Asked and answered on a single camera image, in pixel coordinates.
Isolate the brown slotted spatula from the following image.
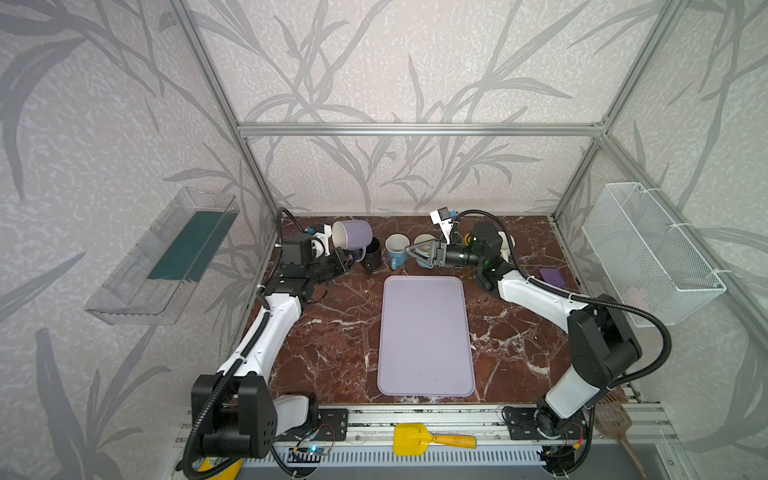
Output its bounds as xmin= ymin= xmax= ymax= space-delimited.
xmin=594 ymin=390 xmax=650 ymax=480

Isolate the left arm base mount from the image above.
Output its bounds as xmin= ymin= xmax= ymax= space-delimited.
xmin=277 ymin=408 xmax=349 ymax=442

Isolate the green sponge sheet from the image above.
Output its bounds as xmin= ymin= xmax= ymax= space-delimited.
xmin=148 ymin=210 xmax=238 ymax=282

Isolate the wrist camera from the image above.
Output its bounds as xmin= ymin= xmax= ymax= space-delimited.
xmin=306 ymin=223 xmax=332 ymax=258
xmin=429 ymin=207 xmax=458 ymax=244

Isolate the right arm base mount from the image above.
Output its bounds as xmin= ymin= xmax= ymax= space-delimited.
xmin=501 ymin=406 xmax=587 ymax=440

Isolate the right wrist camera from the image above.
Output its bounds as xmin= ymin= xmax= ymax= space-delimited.
xmin=429 ymin=207 xmax=458 ymax=244

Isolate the clear plastic wall shelf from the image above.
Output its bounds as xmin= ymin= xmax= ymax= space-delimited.
xmin=85 ymin=187 xmax=240 ymax=326

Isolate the purple ceramic mug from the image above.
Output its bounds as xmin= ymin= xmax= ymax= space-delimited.
xmin=331 ymin=220 xmax=373 ymax=262

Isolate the black ceramic mug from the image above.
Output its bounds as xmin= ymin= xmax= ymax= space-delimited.
xmin=361 ymin=238 xmax=382 ymax=275

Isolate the aluminium cage frame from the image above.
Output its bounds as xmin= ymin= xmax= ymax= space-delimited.
xmin=167 ymin=0 xmax=768 ymax=409

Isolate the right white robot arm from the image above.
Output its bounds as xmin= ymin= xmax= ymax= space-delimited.
xmin=405 ymin=208 xmax=672 ymax=438

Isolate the purple silicone spatula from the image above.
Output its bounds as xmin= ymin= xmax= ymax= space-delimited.
xmin=539 ymin=267 xmax=566 ymax=288

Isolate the white wire basket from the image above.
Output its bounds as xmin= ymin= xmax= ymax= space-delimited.
xmin=582 ymin=182 xmax=727 ymax=326

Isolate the pink object in basket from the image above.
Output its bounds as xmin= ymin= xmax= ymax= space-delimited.
xmin=623 ymin=287 xmax=650 ymax=311

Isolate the teal blue mug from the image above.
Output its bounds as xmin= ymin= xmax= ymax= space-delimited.
xmin=385 ymin=233 xmax=410 ymax=271

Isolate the lavender plastic tray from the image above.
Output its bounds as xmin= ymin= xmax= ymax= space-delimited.
xmin=377 ymin=275 xmax=476 ymax=398

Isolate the yellow toy shovel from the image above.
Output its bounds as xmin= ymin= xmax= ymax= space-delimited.
xmin=393 ymin=423 xmax=477 ymax=457

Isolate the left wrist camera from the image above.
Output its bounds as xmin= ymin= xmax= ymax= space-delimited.
xmin=306 ymin=223 xmax=332 ymax=258

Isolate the light blue mug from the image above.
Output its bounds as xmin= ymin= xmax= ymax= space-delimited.
xmin=414 ymin=234 xmax=436 ymax=255

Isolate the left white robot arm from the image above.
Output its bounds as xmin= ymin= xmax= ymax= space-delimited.
xmin=178 ymin=223 xmax=355 ymax=479

